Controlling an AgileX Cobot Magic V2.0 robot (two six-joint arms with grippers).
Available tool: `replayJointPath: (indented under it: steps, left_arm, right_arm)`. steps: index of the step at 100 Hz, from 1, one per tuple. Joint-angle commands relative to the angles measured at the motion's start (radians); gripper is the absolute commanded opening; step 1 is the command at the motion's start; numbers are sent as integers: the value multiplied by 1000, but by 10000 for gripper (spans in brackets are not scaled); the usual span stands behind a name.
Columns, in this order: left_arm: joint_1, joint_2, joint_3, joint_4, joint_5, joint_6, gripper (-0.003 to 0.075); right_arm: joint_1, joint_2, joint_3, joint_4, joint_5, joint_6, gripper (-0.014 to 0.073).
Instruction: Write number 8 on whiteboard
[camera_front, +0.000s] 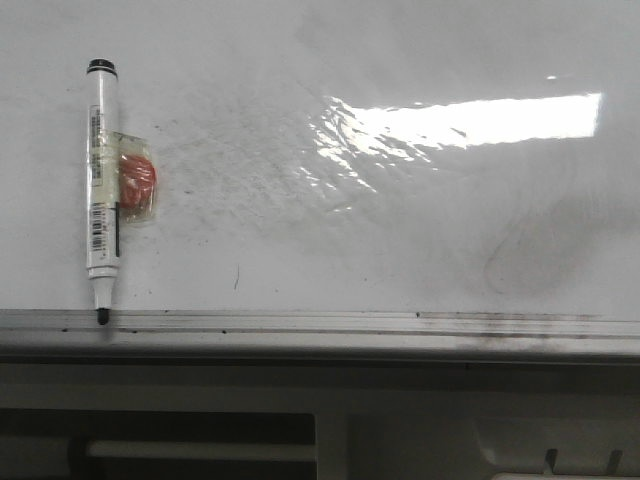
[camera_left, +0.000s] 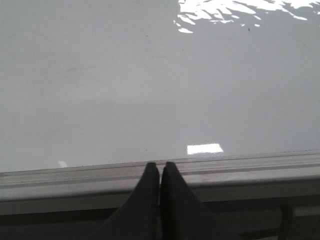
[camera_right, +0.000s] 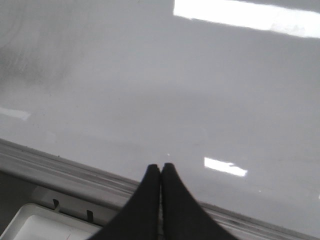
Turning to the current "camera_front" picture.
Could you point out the white whiteboard with aluminium frame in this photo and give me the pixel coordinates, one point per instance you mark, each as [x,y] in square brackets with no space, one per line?
[399,179]

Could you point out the white black-tip whiteboard marker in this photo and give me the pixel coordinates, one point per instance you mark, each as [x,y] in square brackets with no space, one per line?
[121,183]

